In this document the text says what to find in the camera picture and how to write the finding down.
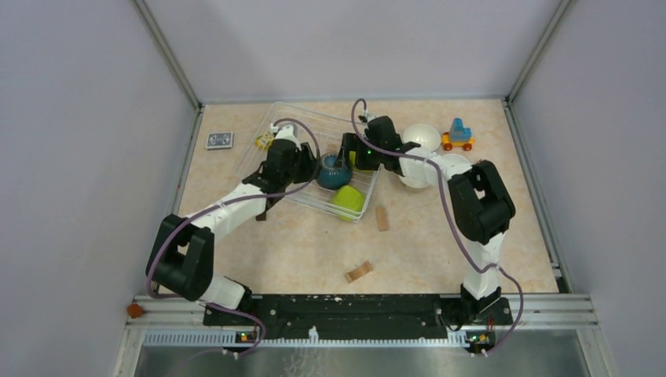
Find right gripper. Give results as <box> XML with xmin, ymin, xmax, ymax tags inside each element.
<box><xmin>334</xmin><ymin>133</ymin><xmax>385</xmax><ymax>172</ymax></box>

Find teal ceramic bowl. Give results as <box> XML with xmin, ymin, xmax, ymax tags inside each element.
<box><xmin>317</xmin><ymin>153</ymin><xmax>353</xmax><ymax>190</ymax></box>

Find white wire dish rack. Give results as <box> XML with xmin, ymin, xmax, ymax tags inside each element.
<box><xmin>236</xmin><ymin>102</ymin><xmax>378</xmax><ymax>220</ymax></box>

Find square lime green bowl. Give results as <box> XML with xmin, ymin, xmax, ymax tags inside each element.
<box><xmin>330</xmin><ymin>185</ymin><xmax>365</xmax><ymax>222</ymax></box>

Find white bowl with blue rim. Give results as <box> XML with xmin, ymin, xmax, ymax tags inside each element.
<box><xmin>402</xmin><ymin>123</ymin><xmax>441</xmax><ymax>152</ymax></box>

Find beige ceramic bowl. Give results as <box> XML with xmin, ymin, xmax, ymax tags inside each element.
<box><xmin>399</xmin><ymin>176</ymin><xmax>430</xmax><ymax>191</ymax></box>

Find round lime green bowl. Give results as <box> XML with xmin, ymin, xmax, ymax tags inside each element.
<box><xmin>349</xmin><ymin>151</ymin><xmax>372</xmax><ymax>174</ymax></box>

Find white ceramic bowl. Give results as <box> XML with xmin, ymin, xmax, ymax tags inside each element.
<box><xmin>442</xmin><ymin>153</ymin><xmax>470</xmax><ymax>165</ymax></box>

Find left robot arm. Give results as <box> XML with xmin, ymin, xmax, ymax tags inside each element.
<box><xmin>146</xmin><ymin>118</ymin><xmax>320</xmax><ymax>325</ymax></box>

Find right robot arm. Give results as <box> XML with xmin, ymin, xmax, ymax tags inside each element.
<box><xmin>338</xmin><ymin>116</ymin><xmax>516</xmax><ymax>324</ymax></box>

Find yellow owl toy block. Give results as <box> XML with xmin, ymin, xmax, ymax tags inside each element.
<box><xmin>254</xmin><ymin>130</ymin><xmax>275</xmax><ymax>151</ymax></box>

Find light wooden block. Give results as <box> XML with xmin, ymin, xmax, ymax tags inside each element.
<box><xmin>375</xmin><ymin>205</ymin><xmax>390</xmax><ymax>232</ymax></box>

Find playing card deck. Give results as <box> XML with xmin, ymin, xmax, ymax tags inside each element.
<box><xmin>206</xmin><ymin>132</ymin><xmax>234</xmax><ymax>150</ymax></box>

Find blue toy block vehicle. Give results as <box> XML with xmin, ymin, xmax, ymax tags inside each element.
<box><xmin>441</xmin><ymin>118</ymin><xmax>475</xmax><ymax>152</ymax></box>

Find wooden arch block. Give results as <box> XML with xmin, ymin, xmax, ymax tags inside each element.
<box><xmin>344</xmin><ymin>261</ymin><xmax>373</xmax><ymax>284</ymax></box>

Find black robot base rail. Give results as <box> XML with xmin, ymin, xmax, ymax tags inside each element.
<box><xmin>203</xmin><ymin>294</ymin><xmax>513</xmax><ymax>340</ymax></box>

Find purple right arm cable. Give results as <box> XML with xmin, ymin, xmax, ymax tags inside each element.
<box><xmin>351</xmin><ymin>98</ymin><xmax>525</xmax><ymax>357</ymax></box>

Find orange block on rail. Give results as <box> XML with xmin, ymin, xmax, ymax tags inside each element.
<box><xmin>126</xmin><ymin>303</ymin><xmax>145</xmax><ymax>319</ymax></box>

